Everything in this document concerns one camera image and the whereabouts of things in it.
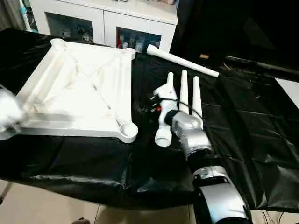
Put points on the white plastic table leg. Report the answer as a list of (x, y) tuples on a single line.
[(182, 60), (197, 98), (164, 130), (184, 93)]

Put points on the white plastic table top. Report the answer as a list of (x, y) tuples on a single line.
[(74, 88)]

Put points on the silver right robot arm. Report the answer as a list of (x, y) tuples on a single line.
[(196, 140)]

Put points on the black work surface mat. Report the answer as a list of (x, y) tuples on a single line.
[(70, 163)]

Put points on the white glass-door cabinet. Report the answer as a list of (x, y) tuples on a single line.
[(103, 18)]

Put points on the dark black cabinet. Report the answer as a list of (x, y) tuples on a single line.
[(233, 23)]

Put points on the grey metal table leg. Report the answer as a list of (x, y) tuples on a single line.
[(3, 191)]

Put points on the grey curtain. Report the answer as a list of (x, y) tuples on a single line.
[(9, 14)]

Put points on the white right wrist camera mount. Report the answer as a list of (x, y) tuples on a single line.
[(167, 95)]

